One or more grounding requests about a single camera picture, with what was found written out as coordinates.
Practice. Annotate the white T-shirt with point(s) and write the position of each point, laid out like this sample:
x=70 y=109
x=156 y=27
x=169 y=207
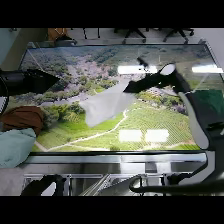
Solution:
x=103 y=106

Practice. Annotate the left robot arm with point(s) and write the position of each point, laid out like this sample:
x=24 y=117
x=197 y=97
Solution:
x=26 y=82

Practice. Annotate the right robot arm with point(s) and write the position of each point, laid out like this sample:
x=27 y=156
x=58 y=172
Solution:
x=197 y=116

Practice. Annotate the black office chair base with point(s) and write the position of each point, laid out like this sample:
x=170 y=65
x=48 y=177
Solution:
x=134 y=32
x=178 y=32

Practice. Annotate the brown garment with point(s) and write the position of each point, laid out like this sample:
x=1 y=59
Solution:
x=23 y=118

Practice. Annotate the dark green garment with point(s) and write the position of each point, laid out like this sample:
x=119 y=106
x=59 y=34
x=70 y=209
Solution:
x=214 y=103

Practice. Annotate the pale green garment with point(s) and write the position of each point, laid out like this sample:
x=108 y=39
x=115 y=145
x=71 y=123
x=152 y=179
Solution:
x=15 y=146

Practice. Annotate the silver frame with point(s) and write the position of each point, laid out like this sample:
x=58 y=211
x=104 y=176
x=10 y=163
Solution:
x=100 y=159

